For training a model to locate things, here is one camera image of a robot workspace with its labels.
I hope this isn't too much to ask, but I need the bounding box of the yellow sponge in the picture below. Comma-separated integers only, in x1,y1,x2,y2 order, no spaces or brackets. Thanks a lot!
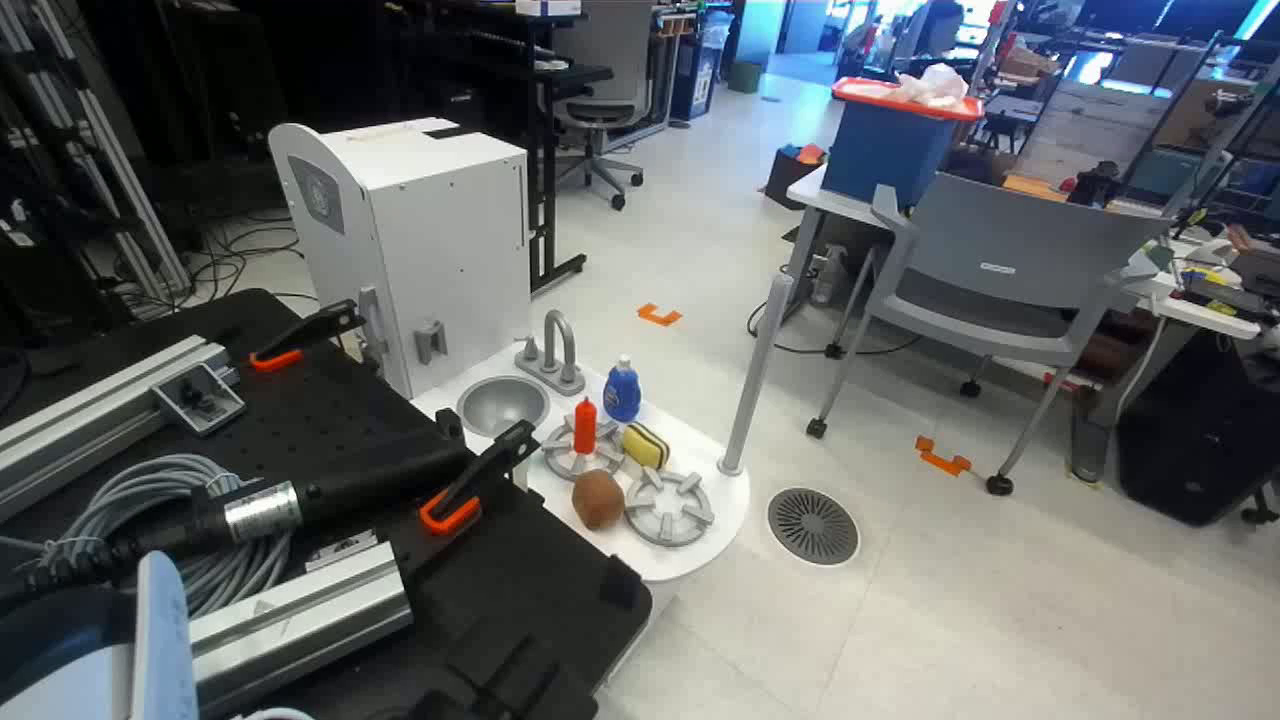
619,422,674,471

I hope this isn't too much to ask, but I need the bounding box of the grey toy faucet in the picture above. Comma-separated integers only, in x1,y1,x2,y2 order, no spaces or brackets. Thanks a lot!
510,310,588,401

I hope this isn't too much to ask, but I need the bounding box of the grey toy burner grate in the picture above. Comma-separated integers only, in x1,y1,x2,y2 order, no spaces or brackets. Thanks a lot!
534,422,632,489
619,467,720,547

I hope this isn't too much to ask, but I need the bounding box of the grey toy sink bowl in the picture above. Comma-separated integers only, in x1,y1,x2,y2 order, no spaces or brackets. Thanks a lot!
457,371,553,441

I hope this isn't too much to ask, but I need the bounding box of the black standing desk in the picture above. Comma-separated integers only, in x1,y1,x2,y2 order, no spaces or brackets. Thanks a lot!
524,53,615,296

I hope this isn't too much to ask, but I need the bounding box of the round metal floor drain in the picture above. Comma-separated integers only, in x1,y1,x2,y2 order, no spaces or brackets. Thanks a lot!
764,485,863,569

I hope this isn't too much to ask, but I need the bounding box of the black crate with orange items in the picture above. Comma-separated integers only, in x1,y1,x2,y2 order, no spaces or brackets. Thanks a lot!
758,140,833,209

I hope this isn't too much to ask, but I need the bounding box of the white office table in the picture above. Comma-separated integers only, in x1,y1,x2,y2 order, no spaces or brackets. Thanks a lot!
771,165,1269,465

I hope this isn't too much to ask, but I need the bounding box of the white toy kitchen unit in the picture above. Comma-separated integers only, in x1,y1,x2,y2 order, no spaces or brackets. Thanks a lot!
262,118,752,585

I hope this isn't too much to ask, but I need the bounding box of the grey swivel office chair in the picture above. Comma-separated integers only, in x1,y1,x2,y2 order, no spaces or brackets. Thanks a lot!
549,0,659,217

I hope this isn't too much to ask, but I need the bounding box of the blue storage bin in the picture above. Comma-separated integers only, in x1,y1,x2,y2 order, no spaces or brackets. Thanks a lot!
821,96,985,217

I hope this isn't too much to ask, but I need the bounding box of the orange bin lid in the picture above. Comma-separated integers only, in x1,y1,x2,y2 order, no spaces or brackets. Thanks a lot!
833,75,988,129

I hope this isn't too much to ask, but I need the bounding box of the grey plastic chair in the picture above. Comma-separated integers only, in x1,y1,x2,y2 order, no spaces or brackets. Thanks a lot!
805,172,1176,502

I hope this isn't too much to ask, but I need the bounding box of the clear plastic bag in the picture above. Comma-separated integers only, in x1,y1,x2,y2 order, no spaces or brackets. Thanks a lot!
897,60,970,113

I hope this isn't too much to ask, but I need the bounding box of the aluminium extrusion bar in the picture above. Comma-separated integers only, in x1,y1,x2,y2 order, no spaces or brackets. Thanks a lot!
185,531,419,716
0,331,253,524

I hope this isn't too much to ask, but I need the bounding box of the white toy kitchen post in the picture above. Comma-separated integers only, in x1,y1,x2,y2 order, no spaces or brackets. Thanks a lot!
716,274,800,481

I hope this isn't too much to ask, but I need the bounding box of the black clamp orange handle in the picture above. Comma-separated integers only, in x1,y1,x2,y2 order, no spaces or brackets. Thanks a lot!
243,296,370,377
416,415,542,544

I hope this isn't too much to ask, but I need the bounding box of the grey coiled cable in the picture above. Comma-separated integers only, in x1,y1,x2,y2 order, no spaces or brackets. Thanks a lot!
0,451,303,618

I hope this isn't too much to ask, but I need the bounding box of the aluminium frame rack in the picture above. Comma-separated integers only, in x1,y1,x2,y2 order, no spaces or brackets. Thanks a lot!
0,0,191,318

